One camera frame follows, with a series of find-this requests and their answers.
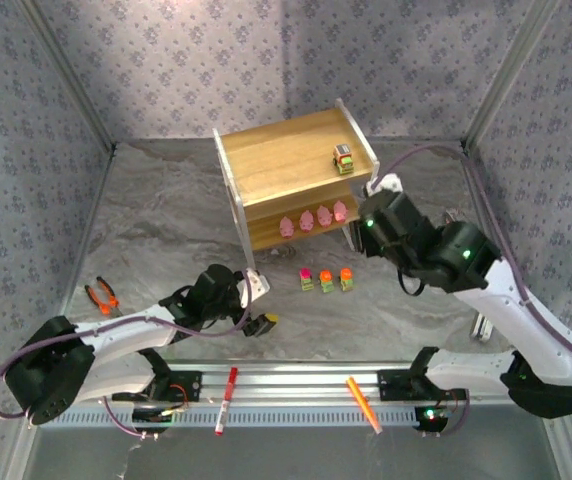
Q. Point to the pink plastic pig toy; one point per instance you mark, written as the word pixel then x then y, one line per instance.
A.
pixel 323 216
pixel 286 228
pixel 340 211
pixel 306 221

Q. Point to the orange-topped green toy truck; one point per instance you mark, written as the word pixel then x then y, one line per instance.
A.
pixel 326 282
pixel 347 281

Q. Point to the pink-topped green toy truck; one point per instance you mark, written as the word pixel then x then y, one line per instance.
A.
pixel 307 281

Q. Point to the grey-topped green toy truck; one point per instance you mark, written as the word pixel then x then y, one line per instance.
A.
pixel 344 160

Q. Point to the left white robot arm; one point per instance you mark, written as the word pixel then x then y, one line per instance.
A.
pixel 116 335

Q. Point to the white toy car with flag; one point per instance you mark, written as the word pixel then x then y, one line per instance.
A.
pixel 451 216

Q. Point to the red whiteboard marker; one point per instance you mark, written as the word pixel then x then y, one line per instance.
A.
pixel 226 400

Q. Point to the orange pen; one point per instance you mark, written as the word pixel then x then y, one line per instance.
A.
pixel 363 404

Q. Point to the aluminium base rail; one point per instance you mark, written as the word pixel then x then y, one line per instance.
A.
pixel 291 385

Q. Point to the aluminium table side rail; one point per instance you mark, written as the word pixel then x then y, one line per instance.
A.
pixel 481 200
pixel 91 225

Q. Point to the wooden shelf with white frame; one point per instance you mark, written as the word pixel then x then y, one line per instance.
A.
pixel 286 160

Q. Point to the silver metal bracket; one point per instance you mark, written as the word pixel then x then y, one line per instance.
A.
pixel 481 327

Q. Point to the aluminium frame post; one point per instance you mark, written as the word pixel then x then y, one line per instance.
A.
pixel 70 75
pixel 508 70

